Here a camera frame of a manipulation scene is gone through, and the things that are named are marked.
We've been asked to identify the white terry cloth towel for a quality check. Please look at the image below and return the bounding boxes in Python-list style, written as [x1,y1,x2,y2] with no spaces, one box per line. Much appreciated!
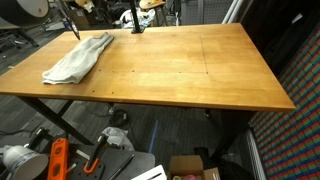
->
[41,31,115,86]

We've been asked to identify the white plastic bag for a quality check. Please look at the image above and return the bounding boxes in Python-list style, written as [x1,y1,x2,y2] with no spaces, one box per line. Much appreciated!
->
[101,126,136,152]

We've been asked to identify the white bag pile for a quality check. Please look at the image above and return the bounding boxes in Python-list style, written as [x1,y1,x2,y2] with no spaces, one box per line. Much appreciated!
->
[119,8,157,29]

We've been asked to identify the dark grey board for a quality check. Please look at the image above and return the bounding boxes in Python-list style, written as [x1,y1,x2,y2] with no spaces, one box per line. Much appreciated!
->
[66,146,157,180]

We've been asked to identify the open cardboard box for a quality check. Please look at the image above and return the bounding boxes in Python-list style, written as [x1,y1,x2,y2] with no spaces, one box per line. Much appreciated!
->
[166,154,222,180]

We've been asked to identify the white paper sheet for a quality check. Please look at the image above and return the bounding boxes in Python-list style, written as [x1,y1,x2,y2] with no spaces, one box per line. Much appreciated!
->
[131,164,168,180]

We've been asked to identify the black table leg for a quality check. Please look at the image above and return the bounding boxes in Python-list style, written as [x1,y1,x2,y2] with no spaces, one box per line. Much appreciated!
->
[16,95,95,146]
[204,108,256,163]

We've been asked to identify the black pen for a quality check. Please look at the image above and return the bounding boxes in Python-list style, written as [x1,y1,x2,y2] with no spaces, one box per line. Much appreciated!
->
[108,153,136,180]

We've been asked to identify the round wooden stool table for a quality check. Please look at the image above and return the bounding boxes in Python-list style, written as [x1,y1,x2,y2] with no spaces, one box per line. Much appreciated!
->
[138,0,169,27]

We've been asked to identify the orange black bar clamp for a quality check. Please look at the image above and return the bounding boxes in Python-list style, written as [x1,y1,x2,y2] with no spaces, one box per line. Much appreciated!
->
[83,133,109,175]

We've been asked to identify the grey pegboard panel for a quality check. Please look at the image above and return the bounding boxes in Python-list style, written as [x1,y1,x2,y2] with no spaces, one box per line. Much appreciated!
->
[179,0,234,26]

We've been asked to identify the white pipes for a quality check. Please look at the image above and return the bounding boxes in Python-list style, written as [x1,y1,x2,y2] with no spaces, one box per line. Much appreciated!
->
[221,0,246,24]

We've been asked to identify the black bag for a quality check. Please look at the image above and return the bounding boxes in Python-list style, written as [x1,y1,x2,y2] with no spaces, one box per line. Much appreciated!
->
[194,146,258,180]

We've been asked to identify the brown labelled cardboard box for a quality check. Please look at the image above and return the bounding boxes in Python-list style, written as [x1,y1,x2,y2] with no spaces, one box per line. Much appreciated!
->
[67,8,92,30]

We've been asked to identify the orange spirit level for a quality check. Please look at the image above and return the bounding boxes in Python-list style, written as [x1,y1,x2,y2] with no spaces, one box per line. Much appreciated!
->
[46,137,70,180]

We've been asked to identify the colourful checkered panel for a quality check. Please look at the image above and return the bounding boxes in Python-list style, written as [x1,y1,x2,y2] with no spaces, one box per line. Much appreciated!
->
[248,24,320,180]

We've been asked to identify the white paper label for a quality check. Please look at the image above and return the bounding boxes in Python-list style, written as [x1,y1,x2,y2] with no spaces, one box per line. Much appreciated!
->
[290,12,304,24]

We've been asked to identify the white bucket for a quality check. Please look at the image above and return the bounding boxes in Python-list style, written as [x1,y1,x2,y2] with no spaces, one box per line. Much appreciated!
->
[0,144,50,180]

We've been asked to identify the coiled black floor cable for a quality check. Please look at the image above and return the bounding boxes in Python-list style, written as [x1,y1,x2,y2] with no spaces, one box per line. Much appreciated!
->
[109,108,129,128]

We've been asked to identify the black camera stand pole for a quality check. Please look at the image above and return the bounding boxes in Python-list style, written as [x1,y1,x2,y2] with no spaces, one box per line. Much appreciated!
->
[129,0,147,35]

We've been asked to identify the black clamp handle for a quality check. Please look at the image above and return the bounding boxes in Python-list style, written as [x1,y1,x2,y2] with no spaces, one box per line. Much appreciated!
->
[24,127,51,151]

